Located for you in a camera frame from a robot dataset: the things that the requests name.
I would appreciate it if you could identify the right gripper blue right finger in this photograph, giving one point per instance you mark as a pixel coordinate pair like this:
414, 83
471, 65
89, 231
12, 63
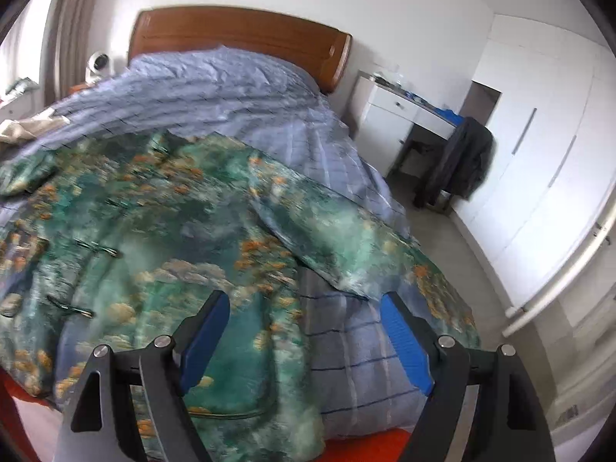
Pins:
508, 422

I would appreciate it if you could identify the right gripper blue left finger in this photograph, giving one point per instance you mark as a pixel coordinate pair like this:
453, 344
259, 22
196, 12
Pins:
100, 421

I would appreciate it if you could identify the green floral patterned garment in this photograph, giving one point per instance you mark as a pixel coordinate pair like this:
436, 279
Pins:
120, 239

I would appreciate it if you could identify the blue checked bed cover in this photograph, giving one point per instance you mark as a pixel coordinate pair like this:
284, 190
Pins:
276, 107

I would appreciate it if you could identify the white wardrobe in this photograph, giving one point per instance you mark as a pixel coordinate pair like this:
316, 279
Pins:
553, 165

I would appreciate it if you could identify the beige cloth on bed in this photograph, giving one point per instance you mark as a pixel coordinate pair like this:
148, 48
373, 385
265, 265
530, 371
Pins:
17, 132

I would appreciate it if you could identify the white bedside desk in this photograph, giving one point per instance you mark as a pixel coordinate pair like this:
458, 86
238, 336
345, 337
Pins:
383, 119

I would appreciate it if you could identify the white side cabinet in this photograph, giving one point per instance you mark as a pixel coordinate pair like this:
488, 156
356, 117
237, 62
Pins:
21, 100

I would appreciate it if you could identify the beige curtain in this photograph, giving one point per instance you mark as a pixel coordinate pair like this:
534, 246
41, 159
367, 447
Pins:
64, 49

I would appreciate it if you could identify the brown wooden headboard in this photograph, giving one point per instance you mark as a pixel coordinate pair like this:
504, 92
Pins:
322, 51

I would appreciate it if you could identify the white pipe rail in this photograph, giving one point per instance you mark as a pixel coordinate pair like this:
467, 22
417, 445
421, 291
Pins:
571, 270

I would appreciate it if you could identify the white round camera device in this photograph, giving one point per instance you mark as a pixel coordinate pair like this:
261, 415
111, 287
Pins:
98, 67

